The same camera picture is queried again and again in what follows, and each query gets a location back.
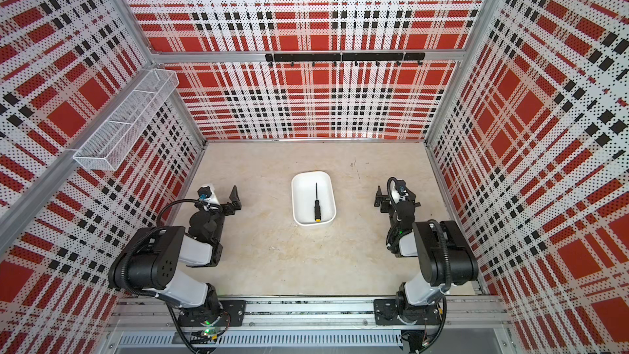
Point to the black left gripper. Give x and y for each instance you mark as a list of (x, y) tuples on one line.
[(229, 210)]

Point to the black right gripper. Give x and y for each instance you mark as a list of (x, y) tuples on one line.
[(380, 197)]

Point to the black yellow handled screwdriver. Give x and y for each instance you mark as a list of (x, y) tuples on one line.
[(317, 207)]

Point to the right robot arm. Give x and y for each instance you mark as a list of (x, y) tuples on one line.
[(445, 259)]

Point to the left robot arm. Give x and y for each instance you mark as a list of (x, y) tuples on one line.
[(148, 264)]

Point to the white plastic bin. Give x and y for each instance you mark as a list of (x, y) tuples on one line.
[(303, 199)]

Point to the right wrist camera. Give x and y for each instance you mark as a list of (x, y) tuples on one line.
[(397, 190)]

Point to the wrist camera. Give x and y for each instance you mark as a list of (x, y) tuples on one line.
[(207, 195), (397, 190)]

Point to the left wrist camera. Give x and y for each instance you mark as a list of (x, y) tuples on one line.
[(207, 195)]

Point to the black wall hook rail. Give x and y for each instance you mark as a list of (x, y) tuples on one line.
[(346, 57)]

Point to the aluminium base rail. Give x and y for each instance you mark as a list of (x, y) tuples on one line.
[(284, 313)]

